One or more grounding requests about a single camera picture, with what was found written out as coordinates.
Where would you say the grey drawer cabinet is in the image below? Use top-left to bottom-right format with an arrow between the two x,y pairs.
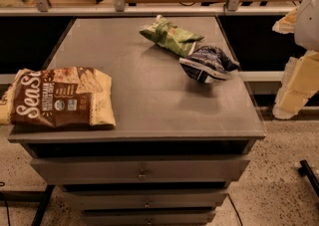
10,18 -> 265,215

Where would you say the middle grey drawer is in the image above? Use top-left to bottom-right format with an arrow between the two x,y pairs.
65,189 -> 226,210

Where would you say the top grey drawer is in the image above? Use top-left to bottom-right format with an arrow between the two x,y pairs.
31,155 -> 249,185

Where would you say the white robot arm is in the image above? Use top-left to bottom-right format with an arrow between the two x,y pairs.
272,0 -> 319,119

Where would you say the black floor stand leg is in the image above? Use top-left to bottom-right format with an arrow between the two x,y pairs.
298,160 -> 319,197

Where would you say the blue chip bag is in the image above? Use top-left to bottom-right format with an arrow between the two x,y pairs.
179,46 -> 239,84

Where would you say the bottom grey drawer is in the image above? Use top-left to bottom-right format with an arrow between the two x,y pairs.
82,210 -> 215,226

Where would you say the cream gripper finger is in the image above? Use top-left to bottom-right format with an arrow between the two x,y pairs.
272,51 -> 319,119
272,8 -> 298,34

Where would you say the black frame bar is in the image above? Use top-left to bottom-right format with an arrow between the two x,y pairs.
0,185 -> 54,226

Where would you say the green chip bag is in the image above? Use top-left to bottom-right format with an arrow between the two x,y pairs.
140,15 -> 203,58

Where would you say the grey drawer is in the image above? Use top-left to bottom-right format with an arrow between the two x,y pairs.
82,210 -> 215,226
65,189 -> 226,210
31,155 -> 249,185

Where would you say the brown multigrain chip bag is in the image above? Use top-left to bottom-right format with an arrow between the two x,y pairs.
0,67 -> 116,128

